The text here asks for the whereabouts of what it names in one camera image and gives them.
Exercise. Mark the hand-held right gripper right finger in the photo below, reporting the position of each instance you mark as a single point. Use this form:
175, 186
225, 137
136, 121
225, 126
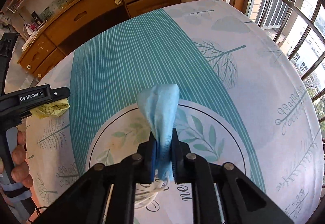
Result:
177, 163

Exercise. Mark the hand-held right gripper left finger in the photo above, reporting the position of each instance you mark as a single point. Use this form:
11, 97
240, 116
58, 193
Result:
152, 160

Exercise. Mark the yellow paper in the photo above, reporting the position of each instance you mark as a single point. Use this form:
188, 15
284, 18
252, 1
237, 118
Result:
53, 109

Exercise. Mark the blue face mask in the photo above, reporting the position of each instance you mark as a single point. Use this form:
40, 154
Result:
162, 112

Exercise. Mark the person's left hand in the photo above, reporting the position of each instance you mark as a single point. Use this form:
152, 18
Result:
21, 163

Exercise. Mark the white power strip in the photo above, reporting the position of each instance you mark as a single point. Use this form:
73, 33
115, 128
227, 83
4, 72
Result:
31, 37

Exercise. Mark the wooden desk with drawers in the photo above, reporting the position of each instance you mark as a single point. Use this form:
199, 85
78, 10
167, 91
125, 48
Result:
83, 18

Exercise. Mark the leaf printed teal tablecloth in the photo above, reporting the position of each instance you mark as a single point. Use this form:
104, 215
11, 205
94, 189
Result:
127, 61

